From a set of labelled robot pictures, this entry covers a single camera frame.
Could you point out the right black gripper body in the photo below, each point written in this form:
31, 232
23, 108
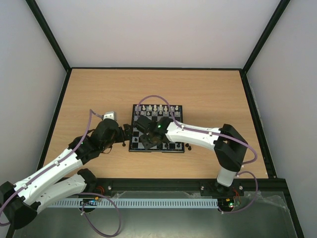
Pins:
146, 140

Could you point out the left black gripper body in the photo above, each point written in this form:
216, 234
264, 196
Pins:
121, 137

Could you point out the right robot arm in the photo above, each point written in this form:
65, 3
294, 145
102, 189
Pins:
228, 145

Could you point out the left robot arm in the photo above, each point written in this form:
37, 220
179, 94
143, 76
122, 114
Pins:
22, 201

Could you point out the left circuit board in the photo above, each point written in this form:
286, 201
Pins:
90, 201

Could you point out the circuit board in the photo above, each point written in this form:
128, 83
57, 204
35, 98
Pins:
90, 201
231, 202

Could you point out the right circuit board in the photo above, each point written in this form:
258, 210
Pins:
231, 202

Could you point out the black and silver chessboard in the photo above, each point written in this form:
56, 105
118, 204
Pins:
137, 146

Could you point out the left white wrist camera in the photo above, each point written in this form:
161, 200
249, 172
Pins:
110, 115

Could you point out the light blue slotted cable duct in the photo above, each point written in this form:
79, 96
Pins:
142, 203

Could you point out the black aluminium front rail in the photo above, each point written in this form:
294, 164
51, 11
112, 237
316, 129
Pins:
204, 187

